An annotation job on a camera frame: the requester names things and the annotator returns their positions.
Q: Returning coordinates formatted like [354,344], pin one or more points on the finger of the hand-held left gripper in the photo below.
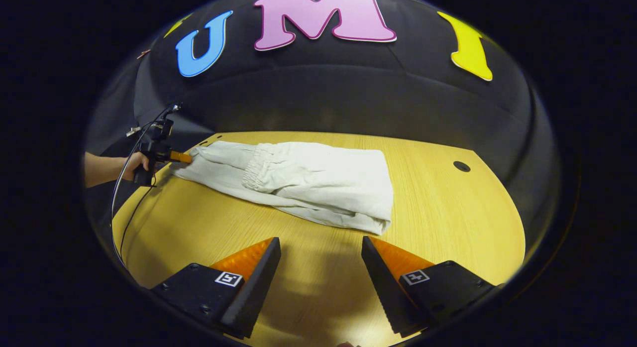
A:
[180,157]

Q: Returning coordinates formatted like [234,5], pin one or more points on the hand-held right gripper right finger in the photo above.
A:
[383,287]

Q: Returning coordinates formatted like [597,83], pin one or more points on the small white clip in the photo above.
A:
[133,131]

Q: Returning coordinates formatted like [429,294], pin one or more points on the black backdrop cloth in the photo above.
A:
[348,98]

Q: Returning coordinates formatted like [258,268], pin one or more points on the white jeans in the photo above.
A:
[308,182]

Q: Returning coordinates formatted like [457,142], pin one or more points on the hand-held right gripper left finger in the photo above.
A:
[256,287]

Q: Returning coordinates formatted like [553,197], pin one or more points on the small red clip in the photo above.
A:
[143,53]

